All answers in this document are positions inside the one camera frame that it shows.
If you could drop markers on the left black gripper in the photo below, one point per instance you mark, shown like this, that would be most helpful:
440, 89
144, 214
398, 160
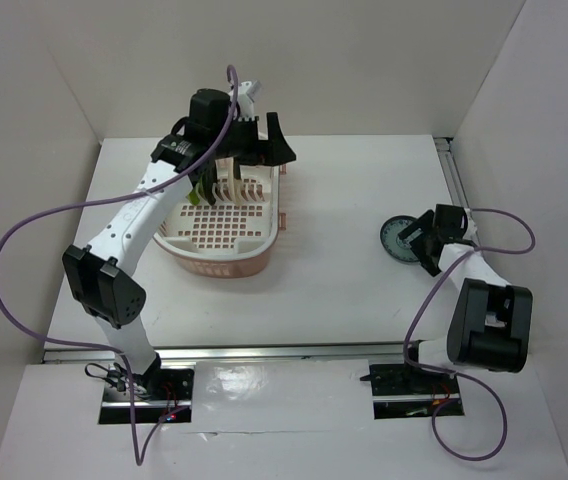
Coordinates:
266, 152

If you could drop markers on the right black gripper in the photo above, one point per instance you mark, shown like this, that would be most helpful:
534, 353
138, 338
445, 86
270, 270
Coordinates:
425, 223

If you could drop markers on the green plate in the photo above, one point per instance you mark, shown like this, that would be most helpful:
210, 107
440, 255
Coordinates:
196, 196

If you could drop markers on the beige plate with black mark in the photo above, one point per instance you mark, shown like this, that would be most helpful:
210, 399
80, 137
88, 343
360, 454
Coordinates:
235, 182

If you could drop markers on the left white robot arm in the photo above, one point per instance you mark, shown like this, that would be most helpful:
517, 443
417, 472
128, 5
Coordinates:
101, 273

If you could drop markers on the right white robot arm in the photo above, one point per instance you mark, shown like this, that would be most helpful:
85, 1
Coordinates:
490, 325

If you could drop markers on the white pink dish rack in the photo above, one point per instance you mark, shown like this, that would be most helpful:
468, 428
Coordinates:
225, 240

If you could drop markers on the blue patterned plate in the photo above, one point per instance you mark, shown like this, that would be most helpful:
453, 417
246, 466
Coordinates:
389, 241

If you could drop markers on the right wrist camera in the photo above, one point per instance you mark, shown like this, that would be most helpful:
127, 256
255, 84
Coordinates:
471, 228

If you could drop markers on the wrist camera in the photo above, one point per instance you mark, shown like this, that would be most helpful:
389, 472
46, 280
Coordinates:
471, 228
246, 93

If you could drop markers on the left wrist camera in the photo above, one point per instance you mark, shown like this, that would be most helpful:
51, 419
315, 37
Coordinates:
246, 93

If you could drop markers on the aluminium rail frame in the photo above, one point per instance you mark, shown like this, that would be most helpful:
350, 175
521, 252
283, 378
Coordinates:
329, 288

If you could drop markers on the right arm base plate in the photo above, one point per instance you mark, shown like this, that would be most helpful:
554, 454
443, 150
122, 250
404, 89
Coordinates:
401, 392

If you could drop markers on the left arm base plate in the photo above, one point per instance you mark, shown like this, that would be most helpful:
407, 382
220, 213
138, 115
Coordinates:
170, 395

